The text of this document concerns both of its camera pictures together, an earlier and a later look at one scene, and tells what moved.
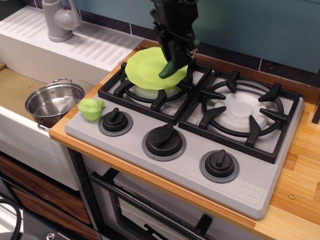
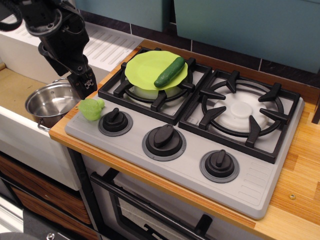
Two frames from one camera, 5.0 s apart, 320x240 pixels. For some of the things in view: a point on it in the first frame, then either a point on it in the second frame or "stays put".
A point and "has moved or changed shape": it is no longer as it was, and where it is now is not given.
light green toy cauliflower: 91,108 stays put
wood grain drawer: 47,198 stays put
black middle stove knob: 164,143 stays put
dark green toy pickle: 169,69 has moved or changed shape
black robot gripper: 173,21 to 64,50
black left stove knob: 115,123 stays put
